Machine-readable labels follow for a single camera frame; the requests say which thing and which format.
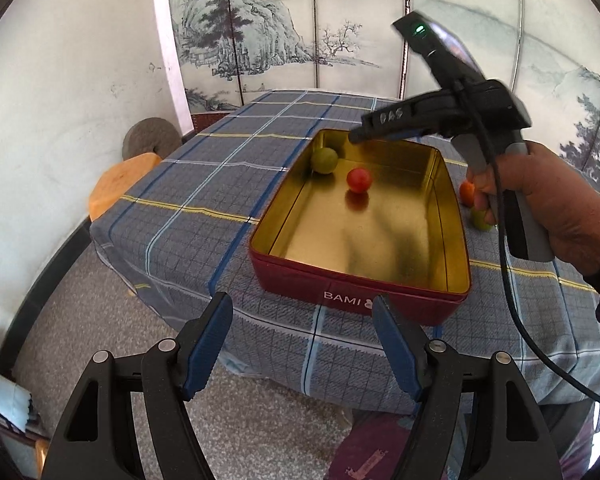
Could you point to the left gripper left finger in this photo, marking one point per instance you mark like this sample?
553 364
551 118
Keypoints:
96 437

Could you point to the red oval tomato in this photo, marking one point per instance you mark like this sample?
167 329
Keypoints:
466 194

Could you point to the red tomato with calyx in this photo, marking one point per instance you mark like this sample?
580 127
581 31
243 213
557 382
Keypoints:
359 180

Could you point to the green tomato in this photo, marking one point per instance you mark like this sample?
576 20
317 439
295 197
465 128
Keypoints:
478 220
324 160

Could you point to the person right hand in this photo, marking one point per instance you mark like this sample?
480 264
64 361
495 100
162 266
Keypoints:
561 201

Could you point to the purple mat on floor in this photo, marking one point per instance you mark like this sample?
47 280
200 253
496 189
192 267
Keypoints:
373 446

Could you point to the painted folding screen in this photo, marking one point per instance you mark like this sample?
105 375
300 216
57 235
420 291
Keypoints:
546 51

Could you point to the white cloth on floor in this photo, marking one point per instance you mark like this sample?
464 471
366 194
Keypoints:
14 403

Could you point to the plaid grey tablecloth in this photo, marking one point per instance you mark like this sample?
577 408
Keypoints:
181 234

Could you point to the red gold tin box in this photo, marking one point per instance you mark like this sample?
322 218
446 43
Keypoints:
318 242

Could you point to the orange stool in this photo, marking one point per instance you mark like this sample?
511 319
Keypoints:
117 180

